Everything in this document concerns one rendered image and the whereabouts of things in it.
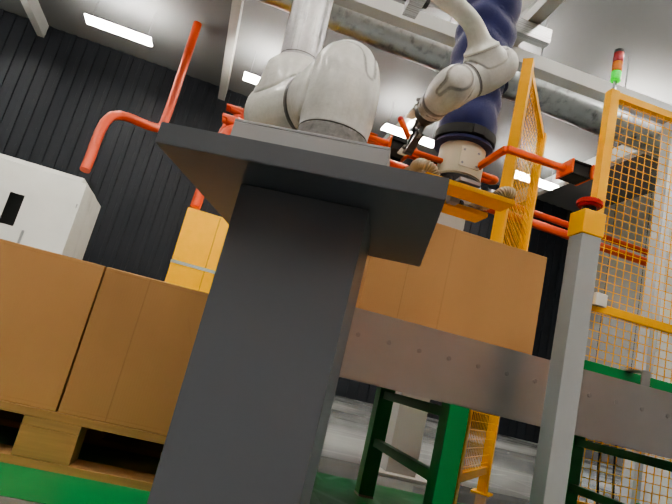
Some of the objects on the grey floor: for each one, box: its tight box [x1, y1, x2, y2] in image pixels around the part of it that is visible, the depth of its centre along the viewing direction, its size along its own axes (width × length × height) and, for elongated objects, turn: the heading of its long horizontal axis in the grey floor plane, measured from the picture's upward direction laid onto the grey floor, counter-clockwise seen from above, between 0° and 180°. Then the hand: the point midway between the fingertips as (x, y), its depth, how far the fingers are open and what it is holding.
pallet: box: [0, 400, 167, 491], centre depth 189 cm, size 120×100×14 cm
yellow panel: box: [164, 207, 229, 293], centre depth 933 cm, size 222×91×248 cm, turn 152°
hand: (406, 134), depth 183 cm, fingers open, 13 cm apart
